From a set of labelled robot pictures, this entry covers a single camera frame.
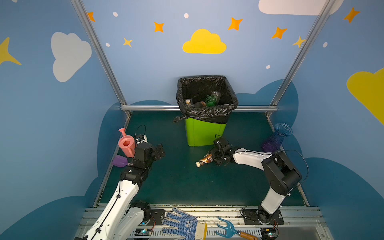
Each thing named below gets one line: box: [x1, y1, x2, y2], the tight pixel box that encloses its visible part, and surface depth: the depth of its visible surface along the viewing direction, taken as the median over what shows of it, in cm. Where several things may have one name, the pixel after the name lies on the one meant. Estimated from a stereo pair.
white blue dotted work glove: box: [161, 206, 208, 240], surface depth 73 cm
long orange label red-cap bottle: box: [194, 101, 207, 108], surface depth 96 cm
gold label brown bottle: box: [195, 154, 214, 168], surface depth 92 cm
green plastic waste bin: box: [185, 118, 227, 147], surface depth 91 cm
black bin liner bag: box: [172, 75, 238, 123], surface depth 84 cm
